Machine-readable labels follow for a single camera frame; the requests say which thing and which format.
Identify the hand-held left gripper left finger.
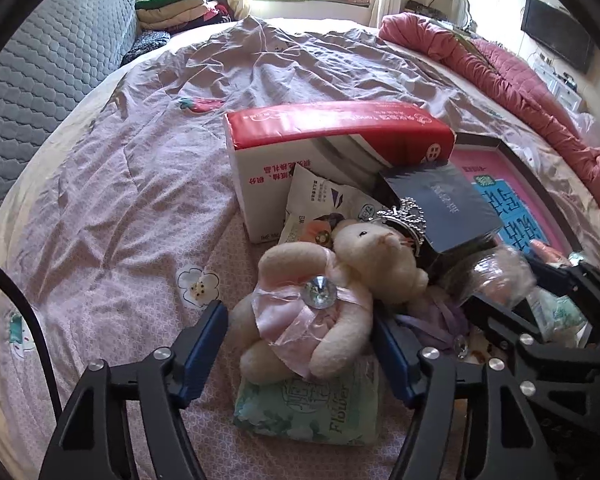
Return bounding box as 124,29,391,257
40,300,229,480

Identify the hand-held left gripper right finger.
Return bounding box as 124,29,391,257
375,317,556,480

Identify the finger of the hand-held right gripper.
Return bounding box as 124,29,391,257
462,294,538,346
532,261,600,321

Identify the pink packet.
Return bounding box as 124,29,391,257
462,239,568,306

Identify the cream teddy bear pink dress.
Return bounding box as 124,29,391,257
228,197,431,386

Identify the dark-framed pink tray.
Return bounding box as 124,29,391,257
450,132,600,271

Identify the green floral tissue packet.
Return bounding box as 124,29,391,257
232,355,381,447

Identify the white snack packet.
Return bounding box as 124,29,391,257
279,162,386,246

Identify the mint green plastic-wrapped pack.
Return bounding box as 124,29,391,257
527,287,593,348

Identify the dark blue box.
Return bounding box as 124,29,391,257
372,162,516,306

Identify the pale pink printed bed sheet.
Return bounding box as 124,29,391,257
0,15,600,480

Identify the white cabinet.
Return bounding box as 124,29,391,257
527,50,583,113

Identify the pink ruched comforter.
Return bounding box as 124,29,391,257
378,11,600,216

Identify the red and white carton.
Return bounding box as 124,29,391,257
223,101,456,245

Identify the cream bed blanket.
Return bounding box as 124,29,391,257
0,60,131,281

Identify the black television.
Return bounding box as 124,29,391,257
520,0,597,75

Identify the dark patterned cloth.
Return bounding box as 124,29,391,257
120,29,173,67

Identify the grey quilted headboard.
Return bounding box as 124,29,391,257
0,0,141,251

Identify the stack of folded clothes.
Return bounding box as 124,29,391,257
134,0,238,36

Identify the black cable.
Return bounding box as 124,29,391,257
0,252,63,421

